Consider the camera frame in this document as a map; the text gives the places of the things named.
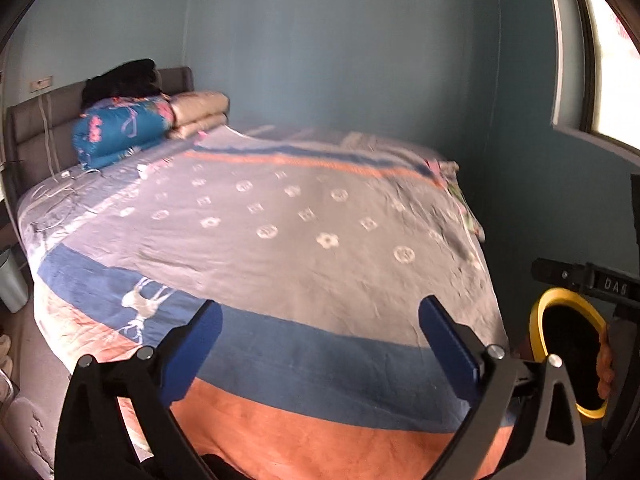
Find black bin with yellow rim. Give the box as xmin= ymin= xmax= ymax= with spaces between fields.
xmin=529 ymin=287 xmax=613 ymax=426

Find white waste bin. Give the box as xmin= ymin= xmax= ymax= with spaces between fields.
xmin=0 ymin=247 xmax=30 ymax=313

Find blue floral folded quilt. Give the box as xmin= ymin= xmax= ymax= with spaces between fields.
xmin=72 ymin=96 xmax=176 ymax=171

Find white hanging cable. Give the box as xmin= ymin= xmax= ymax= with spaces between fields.
xmin=40 ymin=91 xmax=58 ymax=176

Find white cables on bed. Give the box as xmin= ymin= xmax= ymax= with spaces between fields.
xmin=30 ymin=167 xmax=106 ymax=233

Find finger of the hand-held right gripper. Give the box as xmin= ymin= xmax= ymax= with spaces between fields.
xmin=531 ymin=257 xmax=640 ymax=308

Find window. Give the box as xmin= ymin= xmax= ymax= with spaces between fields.
xmin=542 ymin=0 xmax=640 ymax=153

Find floral bed sheet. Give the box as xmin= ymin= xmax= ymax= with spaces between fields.
xmin=425 ymin=159 xmax=486 ymax=241

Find person's right hand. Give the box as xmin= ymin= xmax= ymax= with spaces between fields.
xmin=595 ymin=325 xmax=617 ymax=401

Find beige folded quilt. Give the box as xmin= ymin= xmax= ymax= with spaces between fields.
xmin=167 ymin=91 xmax=231 ymax=140

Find black clothing pile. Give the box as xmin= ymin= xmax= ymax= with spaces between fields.
xmin=81 ymin=59 xmax=163 ymax=106

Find bed with patterned bedspread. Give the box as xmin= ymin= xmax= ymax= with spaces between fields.
xmin=17 ymin=125 xmax=516 ymax=480

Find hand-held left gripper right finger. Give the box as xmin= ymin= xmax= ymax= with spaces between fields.
xmin=418 ymin=294 xmax=587 ymax=480

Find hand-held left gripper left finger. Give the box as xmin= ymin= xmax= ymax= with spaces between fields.
xmin=55 ymin=300 xmax=224 ymax=480

